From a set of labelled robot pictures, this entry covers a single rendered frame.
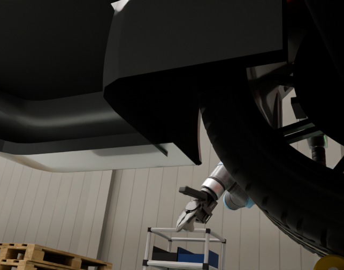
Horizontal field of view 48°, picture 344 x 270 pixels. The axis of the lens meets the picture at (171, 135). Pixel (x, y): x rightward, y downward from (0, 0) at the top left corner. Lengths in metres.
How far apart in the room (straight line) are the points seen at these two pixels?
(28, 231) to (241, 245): 2.98
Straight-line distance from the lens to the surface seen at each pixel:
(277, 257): 4.07
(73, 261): 3.93
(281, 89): 0.96
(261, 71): 0.78
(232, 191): 1.63
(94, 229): 4.93
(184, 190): 1.51
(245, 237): 4.17
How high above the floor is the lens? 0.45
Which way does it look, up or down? 24 degrees up
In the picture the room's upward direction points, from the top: 7 degrees clockwise
